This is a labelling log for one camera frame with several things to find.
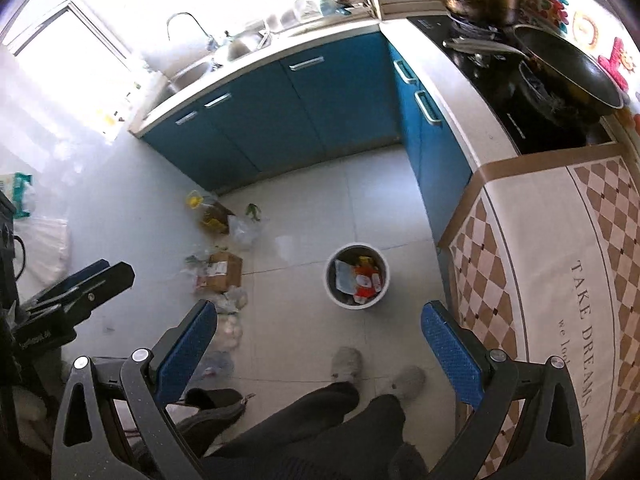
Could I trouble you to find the black induction cooktop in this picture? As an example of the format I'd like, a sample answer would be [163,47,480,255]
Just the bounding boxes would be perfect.
[410,15,612,155]

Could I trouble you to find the yellow capped oil bottle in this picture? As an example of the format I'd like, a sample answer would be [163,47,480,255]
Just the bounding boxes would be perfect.
[186,191,234,234]

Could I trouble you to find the white trash bin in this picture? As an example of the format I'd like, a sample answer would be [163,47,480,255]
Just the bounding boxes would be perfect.
[322,243,390,311]

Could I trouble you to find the colourful wall stickers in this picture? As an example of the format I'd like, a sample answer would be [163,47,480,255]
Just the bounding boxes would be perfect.
[523,0,639,140]

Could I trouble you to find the checkered beige tablecloth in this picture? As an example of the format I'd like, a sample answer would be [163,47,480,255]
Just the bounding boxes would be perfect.
[438,144,639,479]

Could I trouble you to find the blue kitchen cabinet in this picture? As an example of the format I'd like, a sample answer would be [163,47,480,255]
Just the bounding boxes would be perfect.
[142,32,471,238]

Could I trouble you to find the grey right slipper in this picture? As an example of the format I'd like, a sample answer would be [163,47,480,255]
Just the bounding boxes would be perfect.
[380,365,426,403]

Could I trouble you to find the brown cardboard box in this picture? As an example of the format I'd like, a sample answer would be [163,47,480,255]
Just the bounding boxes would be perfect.
[196,252,243,294]

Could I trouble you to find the black trouser legs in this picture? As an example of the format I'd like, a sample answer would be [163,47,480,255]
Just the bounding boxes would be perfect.
[201,382,428,479]

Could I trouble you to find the steel kitchen sink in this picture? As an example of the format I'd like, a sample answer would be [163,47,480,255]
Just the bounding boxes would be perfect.
[167,30,271,93]

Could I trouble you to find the red white snack bag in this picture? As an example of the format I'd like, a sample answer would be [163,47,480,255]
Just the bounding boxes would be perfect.
[354,256,383,304]

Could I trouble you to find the clear plastic bag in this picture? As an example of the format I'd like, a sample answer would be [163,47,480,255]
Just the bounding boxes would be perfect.
[229,211,265,249]

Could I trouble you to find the black frying pan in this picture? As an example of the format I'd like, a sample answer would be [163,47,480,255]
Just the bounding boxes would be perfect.
[442,24,625,116]

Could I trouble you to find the chrome faucet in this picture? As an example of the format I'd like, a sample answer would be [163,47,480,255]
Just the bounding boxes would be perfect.
[166,11,219,52]

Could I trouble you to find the grey left slipper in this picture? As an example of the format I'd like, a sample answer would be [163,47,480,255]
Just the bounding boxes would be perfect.
[331,347,363,386]

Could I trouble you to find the grey slipper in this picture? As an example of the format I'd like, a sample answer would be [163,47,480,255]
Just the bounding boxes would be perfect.
[380,365,426,403]
[331,347,363,386]

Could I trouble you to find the silver foil sachet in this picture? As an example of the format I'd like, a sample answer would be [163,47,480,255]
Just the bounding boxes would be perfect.
[334,260,357,296]

